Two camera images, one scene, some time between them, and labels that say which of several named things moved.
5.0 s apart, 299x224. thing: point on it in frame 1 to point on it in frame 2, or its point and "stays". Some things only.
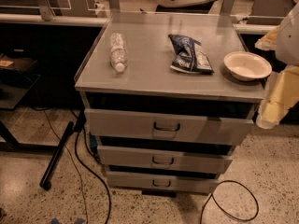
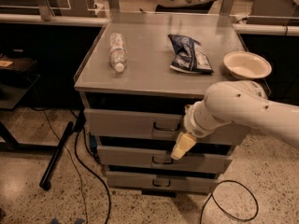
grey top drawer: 170,126 stays
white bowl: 247,66 stays
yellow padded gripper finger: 282,96 to 185,142
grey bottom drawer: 163,181 stays
